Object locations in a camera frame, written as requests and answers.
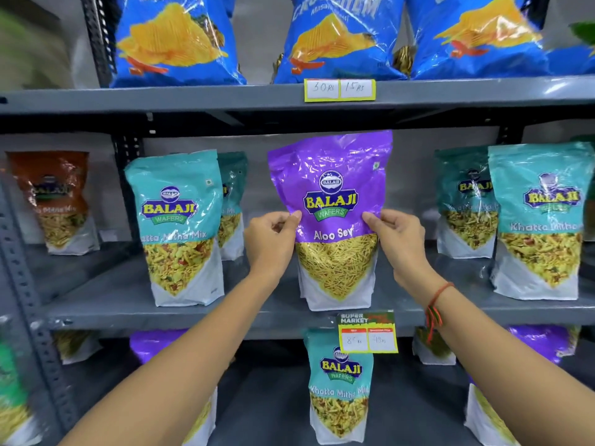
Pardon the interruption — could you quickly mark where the yellow handwritten price label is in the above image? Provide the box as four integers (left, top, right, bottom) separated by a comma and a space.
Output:
304, 78, 377, 103

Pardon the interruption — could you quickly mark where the red thread wrist bracelet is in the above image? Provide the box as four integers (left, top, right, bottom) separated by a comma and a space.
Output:
425, 282, 456, 345

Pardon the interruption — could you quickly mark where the blue chips bag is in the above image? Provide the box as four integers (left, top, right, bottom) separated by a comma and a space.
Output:
547, 44, 595, 76
110, 0, 247, 88
405, 0, 551, 81
273, 0, 408, 84

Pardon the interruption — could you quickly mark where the orange snack mix pouch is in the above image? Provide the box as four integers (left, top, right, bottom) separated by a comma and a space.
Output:
5, 151, 101, 256

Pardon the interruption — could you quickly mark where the person's right forearm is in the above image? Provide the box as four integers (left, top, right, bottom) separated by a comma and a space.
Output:
408, 273, 595, 446

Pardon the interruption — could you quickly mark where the person's left forearm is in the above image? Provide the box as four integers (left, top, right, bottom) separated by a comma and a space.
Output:
59, 268, 299, 446

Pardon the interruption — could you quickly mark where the green and yellow price tag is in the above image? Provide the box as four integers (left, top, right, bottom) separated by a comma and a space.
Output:
337, 310, 399, 355

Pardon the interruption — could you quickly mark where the purple snack pouch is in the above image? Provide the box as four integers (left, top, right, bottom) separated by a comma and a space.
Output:
464, 324, 583, 446
129, 329, 219, 446
267, 130, 394, 313

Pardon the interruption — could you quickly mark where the green snack pouch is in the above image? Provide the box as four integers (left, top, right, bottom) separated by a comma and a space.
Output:
0, 338, 43, 446

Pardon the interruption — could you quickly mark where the green snack bag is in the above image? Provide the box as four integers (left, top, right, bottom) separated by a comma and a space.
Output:
568, 20, 595, 46
0, 8, 74, 91

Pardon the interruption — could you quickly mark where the person's left hand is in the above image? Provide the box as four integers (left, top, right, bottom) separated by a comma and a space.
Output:
244, 210, 303, 284

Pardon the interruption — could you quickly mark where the teal snack mix pouch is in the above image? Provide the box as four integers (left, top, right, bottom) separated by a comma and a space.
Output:
217, 151, 249, 262
304, 328, 374, 445
124, 149, 226, 307
487, 142, 595, 301
433, 146, 499, 260

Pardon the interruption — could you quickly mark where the grey metal shelving rack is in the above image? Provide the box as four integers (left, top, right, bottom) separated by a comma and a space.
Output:
0, 0, 595, 446

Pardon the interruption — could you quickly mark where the person's right hand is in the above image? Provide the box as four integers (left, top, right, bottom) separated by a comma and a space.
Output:
362, 209, 440, 298

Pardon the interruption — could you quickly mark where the snack pouch with white base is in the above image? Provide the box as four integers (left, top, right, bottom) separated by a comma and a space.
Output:
412, 326, 457, 366
52, 330, 103, 366

